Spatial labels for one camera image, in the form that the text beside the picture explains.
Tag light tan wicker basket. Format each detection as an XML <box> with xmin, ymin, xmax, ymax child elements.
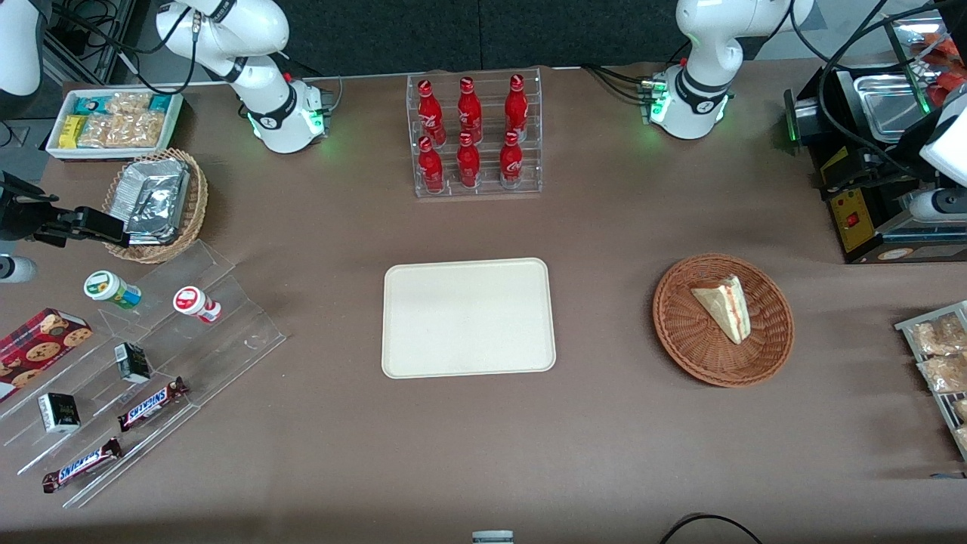
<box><xmin>102</xmin><ymin>148</ymin><xmax>209</xmax><ymax>264</ymax></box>

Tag black equipment rack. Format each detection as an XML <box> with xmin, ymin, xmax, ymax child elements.
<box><xmin>39</xmin><ymin>0</ymin><xmax>138</xmax><ymax>85</ymax></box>

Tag cream rectangular tray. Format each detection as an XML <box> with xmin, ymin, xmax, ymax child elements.
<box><xmin>382</xmin><ymin>258</ymin><xmax>558</xmax><ymax>379</ymax></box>

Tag tray of packaged snacks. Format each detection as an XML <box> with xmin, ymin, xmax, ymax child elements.
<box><xmin>894</xmin><ymin>301</ymin><xmax>967</xmax><ymax>463</ymax></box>

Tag black cable loop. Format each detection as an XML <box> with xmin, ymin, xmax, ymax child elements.
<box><xmin>659</xmin><ymin>513</ymin><xmax>764</xmax><ymax>544</ymax></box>

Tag snickers chocolate bar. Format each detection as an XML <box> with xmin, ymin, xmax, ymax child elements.
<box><xmin>42</xmin><ymin>437</ymin><xmax>123</xmax><ymax>495</ymax></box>
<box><xmin>117</xmin><ymin>376</ymin><xmax>190</xmax><ymax>433</ymax></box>

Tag brown round wicker basket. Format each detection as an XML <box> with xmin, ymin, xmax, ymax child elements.
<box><xmin>652</xmin><ymin>253</ymin><xmax>796</xmax><ymax>388</ymax></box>

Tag white plastic snack bin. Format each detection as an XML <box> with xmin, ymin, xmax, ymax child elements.
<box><xmin>45</xmin><ymin>88</ymin><xmax>185</xmax><ymax>162</ymax></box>

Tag clear nut snack bag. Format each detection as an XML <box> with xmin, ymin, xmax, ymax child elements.
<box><xmin>78</xmin><ymin>113</ymin><xmax>122</xmax><ymax>149</ymax></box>
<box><xmin>115</xmin><ymin>111</ymin><xmax>166</xmax><ymax>149</ymax></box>
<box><xmin>105</xmin><ymin>92</ymin><xmax>153</xmax><ymax>116</ymax></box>

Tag clear acrylic stepped display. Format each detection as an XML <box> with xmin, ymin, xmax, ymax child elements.
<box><xmin>0</xmin><ymin>240</ymin><xmax>289</xmax><ymax>509</ymax></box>

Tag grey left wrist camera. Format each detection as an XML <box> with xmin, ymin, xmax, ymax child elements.
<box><xmin>909</xmin><ymin>188</ymin><xmax>967</xmax><ymax>222</ymax></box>

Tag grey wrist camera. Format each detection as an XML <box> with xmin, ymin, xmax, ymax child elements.
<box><xmin>0</xmin><ymin>255</ymin><xmax>37</xmax><ymax>285</ymax></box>
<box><xmin>909</xmin><ymin>188</ymin><xmax>967</xmax><ymax>222</ymax></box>

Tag red cola bottle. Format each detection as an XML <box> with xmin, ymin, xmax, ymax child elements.
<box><xmin>504</xmin><ymin>73</ymin><xmax>529</xmax><ymax>141</ymax></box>
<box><xmin>417</xmin><ymin>136</ymin><xmax>446</xmax><ymax>193</ymax></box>
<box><xmin>417</xmin><ymin>79</ymin><xmax>446</xmax><ymax>146</ymax></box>
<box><xmin>499</xmin><ymin>130</ymin><xmax>525</xmax><ymax>189</ymax></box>
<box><xmin>456</xmin><ymin>132</ymin><xmax>482</xmax><ymax>190</ymax></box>
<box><xmin>456</xmin><ymin>76</ymin><xmax>484</xmax><ymax>144</ymax></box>

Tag red fried food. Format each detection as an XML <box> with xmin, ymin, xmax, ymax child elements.
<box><xmin>910</xmin><ymin>30</ymin><xmax>967</xmax><ymax>107</ymax></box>

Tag green lid snack cup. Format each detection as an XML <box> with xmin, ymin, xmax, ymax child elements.
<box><xmin>83</xmin><ymin>270</ymin><xmax>143</xmax><ymax>311</ymax></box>

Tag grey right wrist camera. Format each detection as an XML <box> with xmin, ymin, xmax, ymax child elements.
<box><xmin>0</xmin><ymin>255</ymin><xmax>37</xmax><ymax>285</ymax></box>

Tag black food warmer cabinet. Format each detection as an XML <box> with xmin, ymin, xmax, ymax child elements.
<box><xmin>783</xmin><ymin>11</ymin><xmax>967</xmax><ymax>265</ymax></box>

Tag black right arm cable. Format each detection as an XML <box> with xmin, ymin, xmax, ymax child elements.
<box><xmin>45</xmin><ymin>0</ymin><xmax>203</xmax><ymax>97</ymax></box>

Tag silver foil packet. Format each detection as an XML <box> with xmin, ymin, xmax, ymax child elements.
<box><xmin>121</xmin><ymin>159</ymin><xmax>191</xmax><ymax>220</ymax></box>
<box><xmin>125</xmin><ymin>185</ymin><xmax>188</xmax><ymax>247</ymax></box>

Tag red plaid cookie box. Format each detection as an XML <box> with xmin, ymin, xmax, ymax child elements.
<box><xmin>0</xmin><ymin>308</ymin><xmax>94</xmax><ymax>404</ymax></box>

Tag black right base cables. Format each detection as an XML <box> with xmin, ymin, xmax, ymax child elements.
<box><xmin>286</xmin><ymin>51</ymin><xmax>345</xmax><ymax>116</ymax></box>

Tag black left base cables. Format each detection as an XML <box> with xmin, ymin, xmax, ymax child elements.
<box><xmin>580</xmin><ymin>63</ymin><xmax>652</xmax><ymax>104</ymax></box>

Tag clear acrylic bottle rack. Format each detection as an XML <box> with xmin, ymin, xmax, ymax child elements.
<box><xmin>406</xmin><ymin>67</ymin><xmax>543</xmax><ymax>199</ymax></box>

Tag red lid snack cup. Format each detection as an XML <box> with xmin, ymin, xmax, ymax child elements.
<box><xmin>172</xmin><ymin>286</ymin><xmax>223</xmax><ymax>325</ymax></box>

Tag black base cables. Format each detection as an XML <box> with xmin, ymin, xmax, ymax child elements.
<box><xmin>580</xmin><ymin>63</ymin><xmax>652</xmax><ymax>104</ymax></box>
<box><xmin>286</xmin><ymin>51</ymin><xmax>345</xmax><ymax>116</ymax></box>

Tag small black carton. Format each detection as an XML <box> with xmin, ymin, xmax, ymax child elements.
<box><xmin>38</xmin><ymin>392</ymin><xmax>82</xmax><ymax>435</ymax></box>
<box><xmin>114</xmin><ymin>342</ymin><xmax>153</xmax><ymax>385</ymax></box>

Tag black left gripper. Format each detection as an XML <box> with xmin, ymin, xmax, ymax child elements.
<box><xmin>848</xmin><ymin>146</ymin><xmax>932</xmax><ymax>199</ymax></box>

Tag steel food pan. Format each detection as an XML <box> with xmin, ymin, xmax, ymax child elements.
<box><xmin>854</xmin><ymin>73</ymin><xmax>928</xmax><ymax>144</ymax></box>

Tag triangular sandwich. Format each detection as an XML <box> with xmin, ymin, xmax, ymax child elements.
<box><xmin>690</xmin><ymin>276</ymin><xmax>752</xmax><ymax>345</ymax></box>

